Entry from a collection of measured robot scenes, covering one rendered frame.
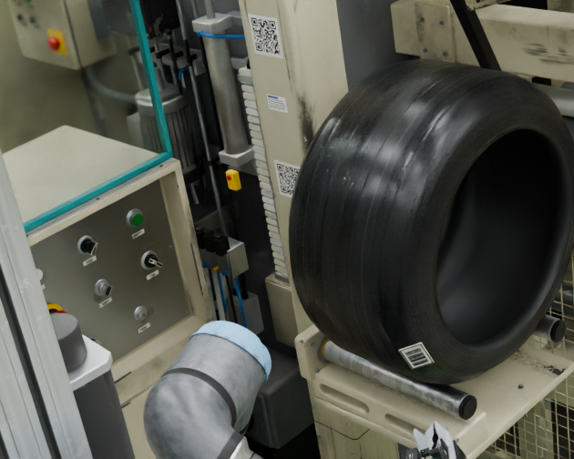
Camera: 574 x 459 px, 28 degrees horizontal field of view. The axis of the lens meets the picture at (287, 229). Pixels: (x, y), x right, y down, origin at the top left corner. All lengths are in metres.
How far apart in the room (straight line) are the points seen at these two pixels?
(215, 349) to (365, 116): 0.56
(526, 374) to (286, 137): 0.66
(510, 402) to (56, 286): 0.88
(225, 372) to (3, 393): 0.52
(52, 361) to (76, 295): 1.20
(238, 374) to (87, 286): 0.78
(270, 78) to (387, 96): 0.28
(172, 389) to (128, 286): 0.86
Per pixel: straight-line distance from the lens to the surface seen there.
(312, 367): 2.23
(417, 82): 1.93
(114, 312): 2.29
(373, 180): 1.82
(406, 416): 2.11
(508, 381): 2.27
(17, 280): 0.98
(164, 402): 1.45
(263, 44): 2.08
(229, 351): 1.51
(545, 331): 2.22
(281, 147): 2.15
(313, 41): 2.07
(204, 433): 1.43
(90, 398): 1.17
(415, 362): 1.92
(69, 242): 2.18
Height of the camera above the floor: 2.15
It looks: 28 degrees down
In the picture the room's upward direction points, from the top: 10 degrees counter-clockwise
